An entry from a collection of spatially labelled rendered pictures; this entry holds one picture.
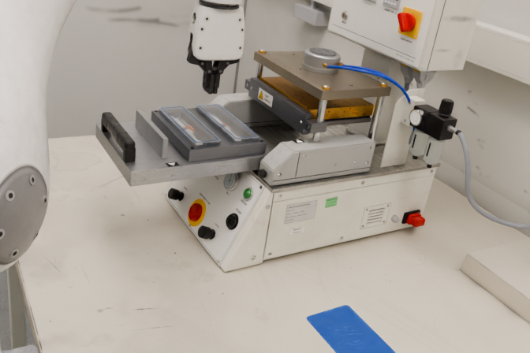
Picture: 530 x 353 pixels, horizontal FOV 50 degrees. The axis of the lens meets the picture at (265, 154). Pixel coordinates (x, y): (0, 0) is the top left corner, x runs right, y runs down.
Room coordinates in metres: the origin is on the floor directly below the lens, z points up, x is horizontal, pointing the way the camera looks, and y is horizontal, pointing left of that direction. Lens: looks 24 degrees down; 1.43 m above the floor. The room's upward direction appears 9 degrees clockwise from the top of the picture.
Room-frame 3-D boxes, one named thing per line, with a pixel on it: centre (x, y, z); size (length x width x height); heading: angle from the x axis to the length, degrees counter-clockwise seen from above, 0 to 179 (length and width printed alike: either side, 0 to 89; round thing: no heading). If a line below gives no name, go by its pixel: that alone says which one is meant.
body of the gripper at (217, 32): (1.07, 0.13, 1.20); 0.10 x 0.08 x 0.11; 123
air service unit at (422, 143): (1.10, -0.32, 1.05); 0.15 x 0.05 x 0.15; 34
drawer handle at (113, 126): (0.97, 0.28, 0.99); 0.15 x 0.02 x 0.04; 34
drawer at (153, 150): (1.05, 0.16, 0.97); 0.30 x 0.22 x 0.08; 124
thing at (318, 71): (1.22, -0.13, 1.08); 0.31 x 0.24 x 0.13; 34
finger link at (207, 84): (1.06, 0.14, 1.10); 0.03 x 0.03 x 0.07; 33
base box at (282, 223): (1.20, -0.09, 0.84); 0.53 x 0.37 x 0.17; 124
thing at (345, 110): (1.21, -0.09, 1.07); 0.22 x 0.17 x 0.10; 34
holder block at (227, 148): (1.07, 0.12, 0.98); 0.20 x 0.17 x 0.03; 34
